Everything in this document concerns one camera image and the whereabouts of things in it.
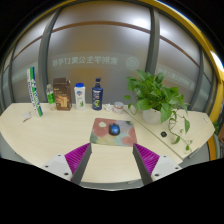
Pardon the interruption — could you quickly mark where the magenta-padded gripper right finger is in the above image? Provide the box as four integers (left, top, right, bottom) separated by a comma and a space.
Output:
132, 143, 183, 186

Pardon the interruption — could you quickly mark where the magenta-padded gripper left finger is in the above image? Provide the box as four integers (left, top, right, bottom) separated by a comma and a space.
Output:
41, 142, 93, 185

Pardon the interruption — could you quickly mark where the blue and black computer mouse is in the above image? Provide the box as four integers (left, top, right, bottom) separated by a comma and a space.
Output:
108, 122, 121, 136

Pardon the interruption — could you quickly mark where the multicolour patterned mouse pad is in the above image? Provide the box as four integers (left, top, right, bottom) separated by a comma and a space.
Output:
89, 117, 138, 148

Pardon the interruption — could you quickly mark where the clear bottle with green label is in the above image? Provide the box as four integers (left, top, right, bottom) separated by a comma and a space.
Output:
45, 83, 57, 111

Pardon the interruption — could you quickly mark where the white bottle with blue cap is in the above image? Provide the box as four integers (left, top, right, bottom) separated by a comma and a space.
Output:
73, 82, 87, 111

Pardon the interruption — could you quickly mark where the brown cardboard box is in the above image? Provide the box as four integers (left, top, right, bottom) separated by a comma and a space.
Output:
52, 77, 73, 112

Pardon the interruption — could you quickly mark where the green potted plant, white pot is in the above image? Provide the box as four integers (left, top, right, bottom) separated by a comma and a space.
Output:
123, 68, 196, 153

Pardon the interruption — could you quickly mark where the small white jar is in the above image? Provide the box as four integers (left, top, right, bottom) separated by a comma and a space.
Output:
112, 101, 125, 115

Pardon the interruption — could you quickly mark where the dark blue pump bottle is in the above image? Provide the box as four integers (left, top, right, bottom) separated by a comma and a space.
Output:
91, 77, 104, 111

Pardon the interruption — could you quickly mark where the white green shuttlecock tube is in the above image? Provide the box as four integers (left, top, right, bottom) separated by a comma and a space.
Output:
26, 66, 44, 118

